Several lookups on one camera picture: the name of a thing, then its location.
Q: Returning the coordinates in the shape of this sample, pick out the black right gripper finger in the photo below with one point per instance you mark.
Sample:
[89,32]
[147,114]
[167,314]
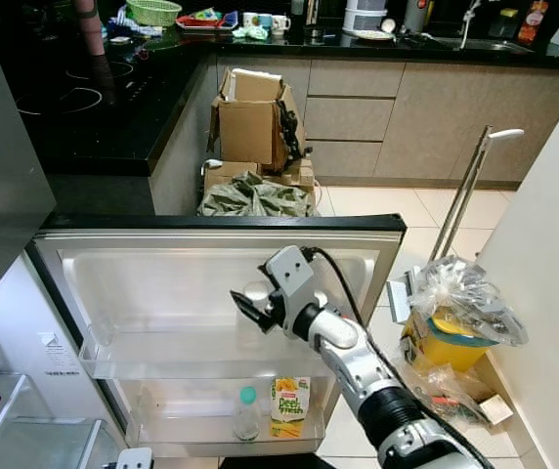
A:
[263,320]
[248,303]

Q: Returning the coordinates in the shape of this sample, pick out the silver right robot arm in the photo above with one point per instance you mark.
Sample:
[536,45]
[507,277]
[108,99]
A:
[377,391]

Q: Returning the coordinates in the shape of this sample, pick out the clear fridge door shelf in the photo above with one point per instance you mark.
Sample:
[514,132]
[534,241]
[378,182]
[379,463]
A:
[182,420]
[162,357]

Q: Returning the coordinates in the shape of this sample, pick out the yellow green juice carton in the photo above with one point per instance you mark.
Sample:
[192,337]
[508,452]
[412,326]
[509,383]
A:
[289,405]

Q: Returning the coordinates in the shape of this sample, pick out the clear bottle teal cap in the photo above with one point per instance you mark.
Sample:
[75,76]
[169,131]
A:
[246,415]

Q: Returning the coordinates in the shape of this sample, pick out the green plastic bag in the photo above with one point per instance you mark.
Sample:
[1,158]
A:
[255,198]

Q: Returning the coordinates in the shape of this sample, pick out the flat cardboard box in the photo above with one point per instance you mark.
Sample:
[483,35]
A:
[219,174]

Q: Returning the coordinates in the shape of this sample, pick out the large open cardboard box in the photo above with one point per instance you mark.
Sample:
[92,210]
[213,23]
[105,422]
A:
[245,132]

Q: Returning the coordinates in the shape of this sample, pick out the yellow bucket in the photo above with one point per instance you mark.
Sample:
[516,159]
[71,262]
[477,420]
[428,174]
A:
[451,354]

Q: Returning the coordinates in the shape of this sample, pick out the clear bag with rubbish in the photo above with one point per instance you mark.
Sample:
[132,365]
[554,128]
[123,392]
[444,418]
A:
[446,391]

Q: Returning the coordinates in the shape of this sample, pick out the clear crinkled plastic bag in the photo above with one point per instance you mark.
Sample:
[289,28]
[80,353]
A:
[465,288]

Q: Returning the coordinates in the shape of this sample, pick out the small cardboard box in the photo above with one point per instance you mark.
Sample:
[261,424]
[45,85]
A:
[496,410]

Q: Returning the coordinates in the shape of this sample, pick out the beige kitchen base cabinets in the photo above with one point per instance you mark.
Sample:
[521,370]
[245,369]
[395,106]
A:
[436,117]

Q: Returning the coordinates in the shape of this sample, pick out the black induction cooktop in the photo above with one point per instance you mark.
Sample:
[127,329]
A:
[113,88]

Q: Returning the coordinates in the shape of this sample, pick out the white mug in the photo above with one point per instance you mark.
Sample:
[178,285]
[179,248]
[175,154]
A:
[278,24]
[252,21]

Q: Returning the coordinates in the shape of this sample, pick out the red tray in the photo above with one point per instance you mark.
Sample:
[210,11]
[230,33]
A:
[196,21]

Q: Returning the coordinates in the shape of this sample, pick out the white plate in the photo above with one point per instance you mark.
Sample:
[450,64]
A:
[367,35]

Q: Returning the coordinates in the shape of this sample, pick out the green plastic basket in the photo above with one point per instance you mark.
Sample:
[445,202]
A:
[152,12]

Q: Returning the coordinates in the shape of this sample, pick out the white kitchen appliance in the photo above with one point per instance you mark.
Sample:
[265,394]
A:
[365,15]

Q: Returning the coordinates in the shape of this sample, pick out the maroon cylinder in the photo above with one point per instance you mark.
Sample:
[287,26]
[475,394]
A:
[92,29]

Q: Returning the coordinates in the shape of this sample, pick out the steel kettle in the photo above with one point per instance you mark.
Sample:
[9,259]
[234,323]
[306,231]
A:
[416,15]

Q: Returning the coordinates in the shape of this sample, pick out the steel sink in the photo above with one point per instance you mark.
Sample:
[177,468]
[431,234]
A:
[485,45]

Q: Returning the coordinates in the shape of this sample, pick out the chrome faucet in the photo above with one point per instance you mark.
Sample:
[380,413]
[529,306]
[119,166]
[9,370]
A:
[468,20]

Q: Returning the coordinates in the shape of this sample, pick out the orange packet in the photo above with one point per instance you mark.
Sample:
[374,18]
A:
[532,24]

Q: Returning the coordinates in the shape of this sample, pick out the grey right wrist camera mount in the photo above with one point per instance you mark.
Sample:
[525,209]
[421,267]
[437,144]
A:
[289,274]

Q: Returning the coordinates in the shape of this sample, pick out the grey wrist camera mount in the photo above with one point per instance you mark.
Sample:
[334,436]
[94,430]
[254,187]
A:
[135,459]
[289,274]

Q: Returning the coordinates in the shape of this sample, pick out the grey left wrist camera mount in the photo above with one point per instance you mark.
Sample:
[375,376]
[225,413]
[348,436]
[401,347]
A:
[135,459]

